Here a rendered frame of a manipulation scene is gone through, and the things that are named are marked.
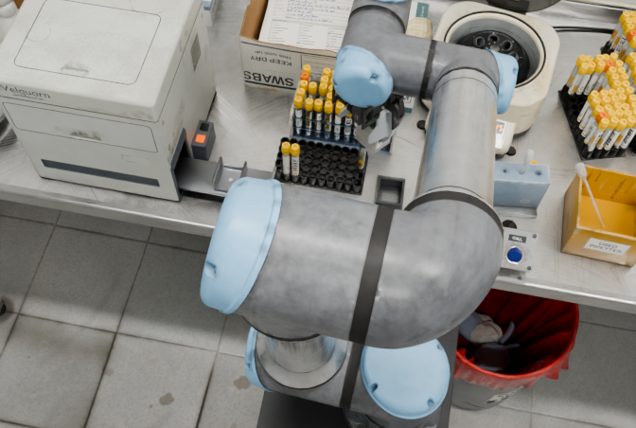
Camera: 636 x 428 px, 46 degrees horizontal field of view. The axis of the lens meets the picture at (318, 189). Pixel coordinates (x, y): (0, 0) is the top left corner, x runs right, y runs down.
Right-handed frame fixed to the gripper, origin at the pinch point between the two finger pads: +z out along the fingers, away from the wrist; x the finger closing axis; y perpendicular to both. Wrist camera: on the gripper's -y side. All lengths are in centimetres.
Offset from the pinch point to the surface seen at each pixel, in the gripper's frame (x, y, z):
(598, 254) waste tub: 38.8, -20.0, 17.8
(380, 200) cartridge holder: 4.6, 0.8, 18.7
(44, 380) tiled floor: -48, 70, 107
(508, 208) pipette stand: 21.7, -15.9, 19.1
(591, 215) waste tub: 32.9, -26.5, 19.3
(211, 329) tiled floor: -28, 26, 108
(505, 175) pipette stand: 18.8, -15.3, 10.1
